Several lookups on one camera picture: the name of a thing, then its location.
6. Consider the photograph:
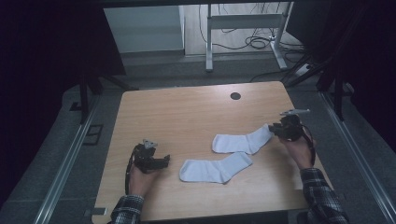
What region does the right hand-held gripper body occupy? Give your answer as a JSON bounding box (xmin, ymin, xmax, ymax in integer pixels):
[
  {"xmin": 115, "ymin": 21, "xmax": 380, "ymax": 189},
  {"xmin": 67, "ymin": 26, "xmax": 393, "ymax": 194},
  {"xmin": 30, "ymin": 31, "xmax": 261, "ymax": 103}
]
[{"xmin": 274, "ymin": 108, "xmax": 311, "ymax": 143}]

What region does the person's right hand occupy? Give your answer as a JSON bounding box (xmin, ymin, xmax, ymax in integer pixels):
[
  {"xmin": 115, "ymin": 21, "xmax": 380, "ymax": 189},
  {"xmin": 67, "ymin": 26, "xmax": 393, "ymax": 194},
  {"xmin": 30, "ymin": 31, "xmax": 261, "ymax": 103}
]
[{"xmin": 279, "ymin": 135, "xmax": 316, "ymax": 171}]

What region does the white metal desk frame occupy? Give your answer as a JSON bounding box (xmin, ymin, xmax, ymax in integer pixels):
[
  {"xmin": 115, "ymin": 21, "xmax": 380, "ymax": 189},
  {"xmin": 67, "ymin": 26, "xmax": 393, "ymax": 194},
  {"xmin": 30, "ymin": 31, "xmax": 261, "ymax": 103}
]
[{"xmin": 205, "ymin": 1, "xmax": 295, "ymax": 73}]

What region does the tangle of black floor cables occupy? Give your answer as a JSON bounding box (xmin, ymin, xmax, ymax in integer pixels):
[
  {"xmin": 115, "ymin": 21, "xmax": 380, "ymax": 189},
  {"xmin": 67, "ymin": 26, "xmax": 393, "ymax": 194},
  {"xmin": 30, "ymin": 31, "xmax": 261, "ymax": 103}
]
[{"xmin": 197, "ymin": 2, "xmax": 307, "ymax": 64}]

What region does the right gripper dark cable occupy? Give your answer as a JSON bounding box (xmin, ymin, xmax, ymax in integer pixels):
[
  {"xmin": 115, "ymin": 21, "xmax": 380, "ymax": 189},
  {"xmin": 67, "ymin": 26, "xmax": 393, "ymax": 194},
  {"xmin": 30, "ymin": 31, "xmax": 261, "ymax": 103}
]
[{"xmin": 299, "ymin": 123, "xmax": 318, "ymax": 166}]

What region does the white sock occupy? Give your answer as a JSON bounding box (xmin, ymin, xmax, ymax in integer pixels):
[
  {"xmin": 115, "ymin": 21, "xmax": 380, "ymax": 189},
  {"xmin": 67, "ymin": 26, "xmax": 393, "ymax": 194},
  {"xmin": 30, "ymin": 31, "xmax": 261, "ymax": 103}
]
[
  {"xmin": 178, "ymin": 151, "xmax": 253, "ymax": 185},
  {"xmin": 211, "ymin": 122, "xmax": 276, "ymax": 156}
]

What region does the black square floor socket frame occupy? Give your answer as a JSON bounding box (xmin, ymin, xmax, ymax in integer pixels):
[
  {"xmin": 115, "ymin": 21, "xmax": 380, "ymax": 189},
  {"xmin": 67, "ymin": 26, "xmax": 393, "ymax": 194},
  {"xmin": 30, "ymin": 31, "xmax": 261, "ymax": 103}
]
[{"xmin": 82, "ymin": 123, "xmax": 105, "ymax": 147}]

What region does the person's left hand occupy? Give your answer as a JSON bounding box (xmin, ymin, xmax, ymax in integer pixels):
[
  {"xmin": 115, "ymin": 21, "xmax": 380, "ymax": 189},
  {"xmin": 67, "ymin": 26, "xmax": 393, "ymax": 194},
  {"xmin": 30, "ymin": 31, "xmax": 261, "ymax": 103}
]
[{"xmin": 128, "ymin": 162, "xmax": 163, "ymax": 198}]

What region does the white panel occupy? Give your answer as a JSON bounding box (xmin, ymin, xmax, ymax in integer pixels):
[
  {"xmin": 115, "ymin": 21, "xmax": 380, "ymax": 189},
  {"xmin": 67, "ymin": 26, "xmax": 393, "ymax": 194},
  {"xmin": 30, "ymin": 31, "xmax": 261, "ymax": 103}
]
[{"xmin": 103, "ymin": 5, "xmax": 185, "ymax": 54}]

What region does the white power strip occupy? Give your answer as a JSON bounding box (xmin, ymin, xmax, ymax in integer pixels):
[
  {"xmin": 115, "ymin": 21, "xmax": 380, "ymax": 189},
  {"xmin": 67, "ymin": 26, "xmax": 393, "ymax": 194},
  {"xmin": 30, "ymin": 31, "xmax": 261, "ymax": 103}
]
[{"xmin": 293, "ymin": 63, "xmax": 313, "ymax": 78}]

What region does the black metal stand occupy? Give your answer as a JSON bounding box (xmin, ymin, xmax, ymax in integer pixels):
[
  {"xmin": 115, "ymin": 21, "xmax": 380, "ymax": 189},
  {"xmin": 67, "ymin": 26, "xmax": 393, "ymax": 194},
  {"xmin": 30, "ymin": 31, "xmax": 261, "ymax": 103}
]
[
  {"xmin": 284, "ymin": 54, "xmax": 356, "ymax": 122},
  {"xmin": 78, "ymin": 69, "xmax": 140, "ymax": 126}
]

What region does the grey metal floor rail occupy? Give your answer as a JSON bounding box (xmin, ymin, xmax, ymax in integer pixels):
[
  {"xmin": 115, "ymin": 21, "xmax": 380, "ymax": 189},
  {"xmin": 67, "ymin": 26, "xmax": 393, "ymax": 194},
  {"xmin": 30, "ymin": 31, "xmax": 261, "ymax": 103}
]
[
  {"xmin": 318, "ymin": 91, "xmax": 396, "ymax": 224},
  {"xmin": 32, "ymin": 94, "xmax": 101, "ymax": 224}
]

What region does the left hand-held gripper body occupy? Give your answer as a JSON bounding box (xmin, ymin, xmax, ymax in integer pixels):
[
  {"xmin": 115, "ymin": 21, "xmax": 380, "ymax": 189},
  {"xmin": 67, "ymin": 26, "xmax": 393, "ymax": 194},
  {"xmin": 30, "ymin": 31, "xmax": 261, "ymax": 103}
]
[{"xmin": 132, "ymin": 138, "xmax": 161, "ymax": 175}]

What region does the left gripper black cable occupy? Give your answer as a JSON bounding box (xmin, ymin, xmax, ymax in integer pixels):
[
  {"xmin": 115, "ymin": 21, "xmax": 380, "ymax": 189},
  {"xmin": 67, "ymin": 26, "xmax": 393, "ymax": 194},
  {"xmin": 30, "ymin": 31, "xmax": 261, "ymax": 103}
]
[{"xmin": 124, "ymin": 148, "xmax": 138, "ymax": 196}]

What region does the dark curtain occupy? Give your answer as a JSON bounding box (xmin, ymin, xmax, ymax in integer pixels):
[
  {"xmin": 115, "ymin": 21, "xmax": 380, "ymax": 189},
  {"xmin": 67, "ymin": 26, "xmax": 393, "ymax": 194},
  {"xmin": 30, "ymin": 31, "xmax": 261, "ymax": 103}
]
[
  {"xmin": 286, "ymin": 0, "xmax": 396, "ymax": 153},
  {"xmin": 0, "ymin": 0, "xmax": 127, "ymax": 206}
]

